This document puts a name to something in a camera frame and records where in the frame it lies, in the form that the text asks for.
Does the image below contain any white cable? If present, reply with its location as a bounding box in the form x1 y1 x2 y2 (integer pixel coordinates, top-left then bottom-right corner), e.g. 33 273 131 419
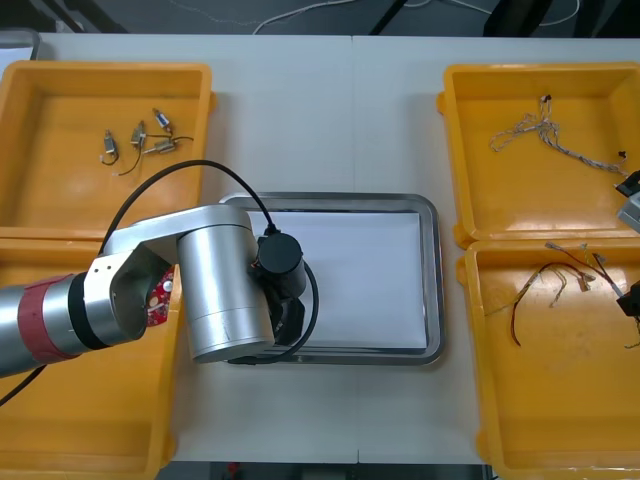
252 0 437 36

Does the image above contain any steel tray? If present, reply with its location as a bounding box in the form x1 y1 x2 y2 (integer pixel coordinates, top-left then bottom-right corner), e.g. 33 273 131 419
218 192 446 369

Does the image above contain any white paper sheet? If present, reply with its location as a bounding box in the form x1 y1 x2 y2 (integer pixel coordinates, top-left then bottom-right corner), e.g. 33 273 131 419
244 209 429 351

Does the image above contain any black furniture base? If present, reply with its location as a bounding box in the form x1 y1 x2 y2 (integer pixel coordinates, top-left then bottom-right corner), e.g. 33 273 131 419
483 0 584 37

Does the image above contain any metal solenoid with blue label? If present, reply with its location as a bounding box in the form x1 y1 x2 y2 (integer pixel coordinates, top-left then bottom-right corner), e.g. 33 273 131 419
151 107 174 134

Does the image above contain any round red circuit board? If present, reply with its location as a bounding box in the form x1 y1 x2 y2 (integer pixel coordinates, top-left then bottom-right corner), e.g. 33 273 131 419
144 264 181 329

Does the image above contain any grey metal tray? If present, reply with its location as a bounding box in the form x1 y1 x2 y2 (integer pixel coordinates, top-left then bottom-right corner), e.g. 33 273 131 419
0 28 42 69

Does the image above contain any black furniture leg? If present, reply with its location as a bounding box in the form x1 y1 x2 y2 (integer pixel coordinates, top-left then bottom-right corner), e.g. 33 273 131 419
367 0 409 36

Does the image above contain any yellow-orange plastic bin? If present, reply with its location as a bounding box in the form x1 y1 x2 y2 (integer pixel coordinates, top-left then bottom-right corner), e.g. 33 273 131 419
435 62 640 249
0 237 182 477
455 238 640 480
0 59 219 242

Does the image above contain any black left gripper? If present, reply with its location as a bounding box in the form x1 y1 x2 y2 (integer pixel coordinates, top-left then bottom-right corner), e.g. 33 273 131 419
264 285 308 347

